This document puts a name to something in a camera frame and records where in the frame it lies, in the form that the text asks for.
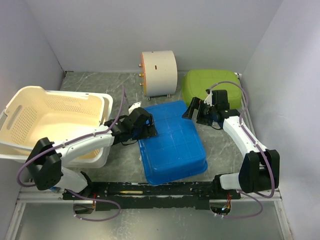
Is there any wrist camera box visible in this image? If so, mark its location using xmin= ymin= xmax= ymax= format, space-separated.
xmin=203 ymin=89 xmax=213 ymax=106
xmin=128 ymin=101 xmax=141 ymax=114

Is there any aluminium frame rail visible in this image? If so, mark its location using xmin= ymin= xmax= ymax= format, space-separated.
xmin=6 ymin=188 xmax=293 ymax=240

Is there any green plastic tub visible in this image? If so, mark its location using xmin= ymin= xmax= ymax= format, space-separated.
xmin=181 ymin=69 xmax=242 ymax=109

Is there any beige cylindrical device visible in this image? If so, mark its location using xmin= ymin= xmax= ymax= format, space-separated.
xmin=139 ymin=50 xmax=178 ymax=99

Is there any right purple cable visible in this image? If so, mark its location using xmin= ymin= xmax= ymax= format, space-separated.
xmin=206 ymin=81 xmax=276 ymax=220

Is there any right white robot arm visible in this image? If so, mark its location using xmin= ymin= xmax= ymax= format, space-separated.
xmin=182 ymin=90 xmax=280 ymax=199

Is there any white plastic basket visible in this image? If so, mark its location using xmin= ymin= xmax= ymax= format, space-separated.
xmin=0 ymin=86 xmax=114 ymax=168

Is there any blue plastic tub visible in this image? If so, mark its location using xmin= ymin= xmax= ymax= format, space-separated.
xmin=138 ymin=100 xmax=208 ymax=186

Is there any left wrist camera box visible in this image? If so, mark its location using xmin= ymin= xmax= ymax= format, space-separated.
xmin=128 ymin=101 xmax=141 ymax=114

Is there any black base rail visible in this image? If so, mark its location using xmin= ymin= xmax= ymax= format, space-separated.
xmin=62 ymin=181 xmax=242 ymax=212

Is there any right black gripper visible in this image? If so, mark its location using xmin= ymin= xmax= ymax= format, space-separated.
xmin=182 ymin=97 xmax=217 ymax=126

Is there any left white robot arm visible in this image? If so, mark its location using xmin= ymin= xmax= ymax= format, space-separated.
xmin=25 ymin=107 xmax=157 ymax=200

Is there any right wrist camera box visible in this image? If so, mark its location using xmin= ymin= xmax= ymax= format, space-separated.
xmin=203 ymin=89 xmax=213 ymax=106

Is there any cream perforated laundry basket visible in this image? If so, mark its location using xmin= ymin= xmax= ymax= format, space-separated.
xmin=0 ymin=86 xmax=113 ymax=163

